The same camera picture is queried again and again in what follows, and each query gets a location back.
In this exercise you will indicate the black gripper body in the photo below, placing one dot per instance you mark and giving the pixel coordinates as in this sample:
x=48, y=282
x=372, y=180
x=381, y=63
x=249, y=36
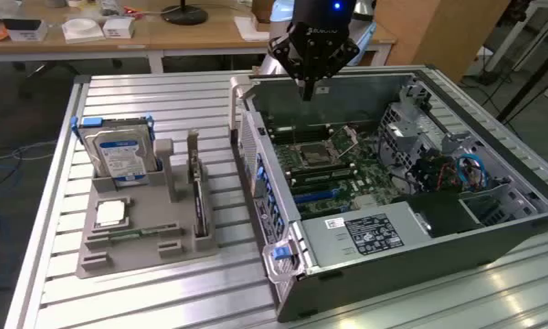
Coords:
x=321, y=20

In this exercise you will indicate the black graphics card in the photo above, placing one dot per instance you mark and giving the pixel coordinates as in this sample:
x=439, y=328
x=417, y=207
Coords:
x=200, y=205

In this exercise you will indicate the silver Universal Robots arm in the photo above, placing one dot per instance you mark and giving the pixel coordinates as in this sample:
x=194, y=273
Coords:
x=267, y=68

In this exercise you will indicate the white paper stack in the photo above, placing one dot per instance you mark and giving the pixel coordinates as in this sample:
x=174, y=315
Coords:
x=251, y=31

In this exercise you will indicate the white case sticker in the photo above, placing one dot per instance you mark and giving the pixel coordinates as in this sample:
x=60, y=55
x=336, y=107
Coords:
x=321, y=90

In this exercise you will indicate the brown cardboard box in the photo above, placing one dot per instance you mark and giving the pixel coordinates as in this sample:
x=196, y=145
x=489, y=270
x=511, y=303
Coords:
x=263, y=10

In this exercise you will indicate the black RAM slot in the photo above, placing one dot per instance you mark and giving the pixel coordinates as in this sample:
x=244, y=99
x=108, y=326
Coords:
x=283, y=131
x=285, y=138

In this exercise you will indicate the black lamp base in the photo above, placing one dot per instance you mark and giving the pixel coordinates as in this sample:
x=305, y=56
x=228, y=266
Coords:
x=184, y=15

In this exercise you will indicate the metal socket cover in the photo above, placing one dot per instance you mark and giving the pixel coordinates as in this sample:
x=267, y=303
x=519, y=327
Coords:
x=345, y=138

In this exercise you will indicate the thin locking lever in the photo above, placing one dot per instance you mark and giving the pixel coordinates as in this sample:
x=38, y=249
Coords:
x=293, y=138

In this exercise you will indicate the wooden cabinet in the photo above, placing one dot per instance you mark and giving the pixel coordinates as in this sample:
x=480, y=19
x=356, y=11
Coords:
x=461, y=34

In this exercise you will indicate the silver drive cage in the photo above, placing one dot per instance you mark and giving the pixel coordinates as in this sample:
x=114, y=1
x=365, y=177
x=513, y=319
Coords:
x=407, y=137

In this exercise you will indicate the CPU socket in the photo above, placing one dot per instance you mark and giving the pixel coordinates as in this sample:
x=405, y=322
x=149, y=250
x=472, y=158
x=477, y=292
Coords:
x=316, y=154

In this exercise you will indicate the blue slot clip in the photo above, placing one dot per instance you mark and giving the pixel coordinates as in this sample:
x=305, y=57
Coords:
x=271, y=202
x=264, y=174
x=267, y=188

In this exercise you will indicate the black RAM stick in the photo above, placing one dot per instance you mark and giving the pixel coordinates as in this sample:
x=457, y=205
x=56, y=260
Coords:
x=321, y=174

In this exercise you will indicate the white cardboard box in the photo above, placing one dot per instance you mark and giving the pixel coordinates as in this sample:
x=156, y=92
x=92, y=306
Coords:
x=118, y=27

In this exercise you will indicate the green motherboard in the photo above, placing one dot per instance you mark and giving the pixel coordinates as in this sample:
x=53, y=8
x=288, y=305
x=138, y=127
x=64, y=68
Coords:
x=369, y=178

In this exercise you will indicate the long black expansion slot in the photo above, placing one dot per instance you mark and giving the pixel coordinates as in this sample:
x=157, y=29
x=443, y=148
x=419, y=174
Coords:
x=311, y=188

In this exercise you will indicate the blue expansion slot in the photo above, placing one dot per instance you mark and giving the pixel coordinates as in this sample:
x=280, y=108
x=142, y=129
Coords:
x=315, y=196

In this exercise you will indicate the white square dish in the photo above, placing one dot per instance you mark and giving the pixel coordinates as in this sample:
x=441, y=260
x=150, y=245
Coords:
x=82, y=31

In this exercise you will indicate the hard disk in blue caddy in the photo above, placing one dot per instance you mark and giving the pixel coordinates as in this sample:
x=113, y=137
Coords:
x=118, y=157

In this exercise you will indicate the wooden desk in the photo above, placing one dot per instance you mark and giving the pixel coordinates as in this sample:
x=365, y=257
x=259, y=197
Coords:
x=54, y=46

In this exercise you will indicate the black plastic shroud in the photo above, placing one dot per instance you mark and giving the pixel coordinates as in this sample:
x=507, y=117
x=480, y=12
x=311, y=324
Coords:
x=439, y=212

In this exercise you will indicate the grey metal disk bay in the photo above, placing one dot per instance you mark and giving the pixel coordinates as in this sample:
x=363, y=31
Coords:
x=497, y=205

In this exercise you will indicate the white box with black lid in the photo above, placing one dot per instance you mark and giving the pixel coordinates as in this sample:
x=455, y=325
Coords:
x=26, y=31

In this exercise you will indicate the black chair base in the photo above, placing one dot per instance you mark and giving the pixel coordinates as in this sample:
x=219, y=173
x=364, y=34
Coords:
x=25, y=85

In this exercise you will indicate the grey power supply unit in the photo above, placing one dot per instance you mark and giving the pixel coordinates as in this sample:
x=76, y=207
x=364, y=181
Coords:
x=321, y=246

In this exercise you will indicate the blue case latch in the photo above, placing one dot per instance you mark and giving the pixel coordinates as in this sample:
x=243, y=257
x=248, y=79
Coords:
x=281, y=254

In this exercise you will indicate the silver CPU chip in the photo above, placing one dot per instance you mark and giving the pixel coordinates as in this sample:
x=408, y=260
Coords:
x=110, y=213

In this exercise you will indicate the grey parts rack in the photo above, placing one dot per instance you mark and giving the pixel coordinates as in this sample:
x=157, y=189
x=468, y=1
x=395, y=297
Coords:
x=182, y=246

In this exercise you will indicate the green RAM stick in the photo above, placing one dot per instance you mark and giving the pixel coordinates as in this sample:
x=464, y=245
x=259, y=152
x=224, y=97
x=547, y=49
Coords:
x=132, y=232

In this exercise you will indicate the black open PC case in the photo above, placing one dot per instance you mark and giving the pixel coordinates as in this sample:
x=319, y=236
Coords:
x=392, y=270

